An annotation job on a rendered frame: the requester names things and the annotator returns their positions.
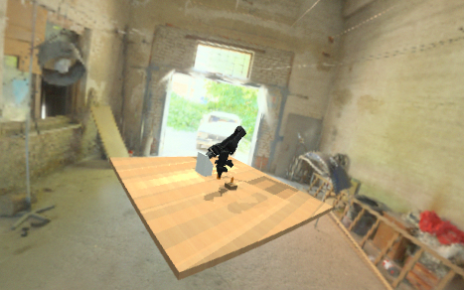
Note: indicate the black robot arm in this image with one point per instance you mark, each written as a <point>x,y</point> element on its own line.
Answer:
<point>226,147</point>

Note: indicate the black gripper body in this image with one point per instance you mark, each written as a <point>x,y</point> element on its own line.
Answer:
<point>220,163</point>

